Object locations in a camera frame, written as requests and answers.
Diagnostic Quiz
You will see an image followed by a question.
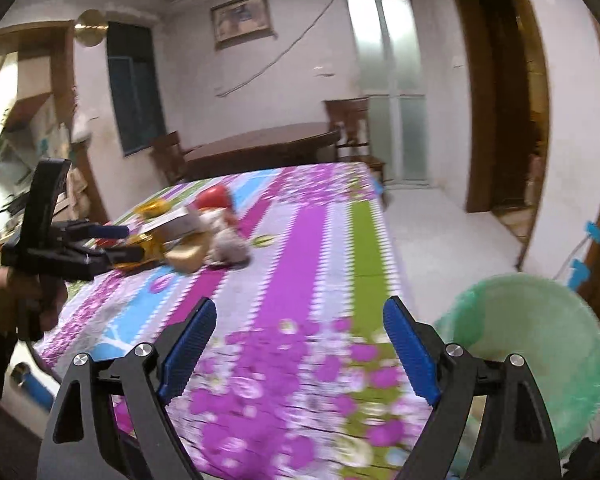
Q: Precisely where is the red apple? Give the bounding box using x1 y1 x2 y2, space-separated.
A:
195 185 233 211

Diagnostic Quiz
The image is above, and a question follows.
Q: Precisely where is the tan cardboard box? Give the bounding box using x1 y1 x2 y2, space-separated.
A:
162 237 213 273

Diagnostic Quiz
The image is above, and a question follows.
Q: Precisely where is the gold foil wrapper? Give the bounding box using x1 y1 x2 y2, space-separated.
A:
135 199 173 218

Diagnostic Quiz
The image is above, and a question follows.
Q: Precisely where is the wall cable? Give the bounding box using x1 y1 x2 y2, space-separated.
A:
215 0 346 98

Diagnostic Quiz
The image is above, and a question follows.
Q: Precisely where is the wooden shelf unit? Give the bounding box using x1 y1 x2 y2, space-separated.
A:
0 24 106 226

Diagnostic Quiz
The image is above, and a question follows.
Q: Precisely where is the bin with green bag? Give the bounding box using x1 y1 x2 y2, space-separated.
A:
432 272 600 456

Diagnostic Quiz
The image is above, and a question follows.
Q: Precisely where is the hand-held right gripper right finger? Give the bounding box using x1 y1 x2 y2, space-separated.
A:
382 296 563 480

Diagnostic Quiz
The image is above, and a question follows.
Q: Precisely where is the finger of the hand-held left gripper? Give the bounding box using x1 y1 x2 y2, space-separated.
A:
55 219 130 244
82 244 149 276

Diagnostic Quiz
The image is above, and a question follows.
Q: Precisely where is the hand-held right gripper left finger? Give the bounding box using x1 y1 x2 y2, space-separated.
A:
37 296 218 480

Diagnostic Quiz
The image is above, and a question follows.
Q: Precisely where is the wooden chair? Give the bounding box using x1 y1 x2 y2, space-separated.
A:
324 97 388 183
150 131 191 186

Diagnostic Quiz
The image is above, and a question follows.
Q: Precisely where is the dark window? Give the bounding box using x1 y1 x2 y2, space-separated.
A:
106 22 167 157

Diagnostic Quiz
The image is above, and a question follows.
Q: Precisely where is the gold wall clock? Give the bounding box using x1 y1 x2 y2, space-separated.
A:
76 9 108 46

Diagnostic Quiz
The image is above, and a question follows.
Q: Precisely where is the person's left hand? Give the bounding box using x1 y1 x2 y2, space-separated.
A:
0 266 67 345

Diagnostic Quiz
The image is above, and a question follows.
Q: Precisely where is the floral striped tablecloth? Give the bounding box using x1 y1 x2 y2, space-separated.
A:
32 161 461 480

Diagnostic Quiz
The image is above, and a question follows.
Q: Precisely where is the frosted glass door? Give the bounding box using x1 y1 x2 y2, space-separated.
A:
346 0 428 186

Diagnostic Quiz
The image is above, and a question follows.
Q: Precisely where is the framed wall picture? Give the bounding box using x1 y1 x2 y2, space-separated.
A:
210 0 272 43

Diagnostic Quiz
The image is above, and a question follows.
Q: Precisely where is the round wooden table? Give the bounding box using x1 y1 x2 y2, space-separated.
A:
182 122 341 181

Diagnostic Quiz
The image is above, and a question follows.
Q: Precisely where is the blue cylinder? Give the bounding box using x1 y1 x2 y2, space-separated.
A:
11 364 56 411

